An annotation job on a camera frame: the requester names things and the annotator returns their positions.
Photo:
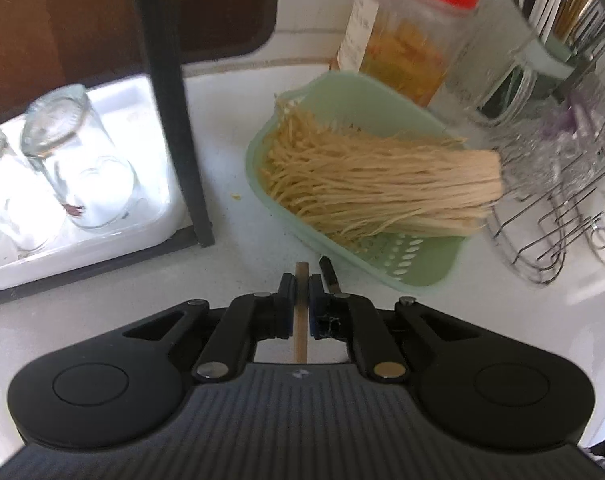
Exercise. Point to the upturned glasses on tray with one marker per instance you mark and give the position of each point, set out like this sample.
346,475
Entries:
147,200

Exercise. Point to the tall clear glass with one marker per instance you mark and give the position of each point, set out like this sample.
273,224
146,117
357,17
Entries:
492,60

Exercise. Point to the purple round lid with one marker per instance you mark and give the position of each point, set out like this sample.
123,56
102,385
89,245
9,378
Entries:
567,120

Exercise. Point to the black chopstick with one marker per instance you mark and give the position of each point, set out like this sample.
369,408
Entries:
328,272

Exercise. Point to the red-lidded plastic jar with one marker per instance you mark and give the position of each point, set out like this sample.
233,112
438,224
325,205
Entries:
407,35

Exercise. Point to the black metal dish rack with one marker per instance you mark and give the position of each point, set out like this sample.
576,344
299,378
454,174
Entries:
170,110

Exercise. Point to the upturned drinking glass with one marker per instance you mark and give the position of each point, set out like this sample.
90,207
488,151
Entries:
82,170
12,195

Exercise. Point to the green plastic basket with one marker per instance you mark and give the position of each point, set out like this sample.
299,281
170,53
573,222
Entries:
407,270

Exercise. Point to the upturned clear glass cup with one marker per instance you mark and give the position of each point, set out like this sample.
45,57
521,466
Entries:
547,160

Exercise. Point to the dark wooden cutting board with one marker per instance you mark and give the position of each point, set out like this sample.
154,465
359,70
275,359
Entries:
82,20

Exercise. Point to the dried noodle bundle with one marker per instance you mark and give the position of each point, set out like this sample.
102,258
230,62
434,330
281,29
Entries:
382,185

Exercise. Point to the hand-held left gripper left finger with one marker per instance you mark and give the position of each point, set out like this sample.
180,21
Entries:
284,310

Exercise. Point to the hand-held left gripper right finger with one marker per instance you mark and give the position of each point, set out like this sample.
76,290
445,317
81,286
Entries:
315,310

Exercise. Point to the wooden chopstick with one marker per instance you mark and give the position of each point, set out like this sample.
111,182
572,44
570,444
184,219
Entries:
301,320

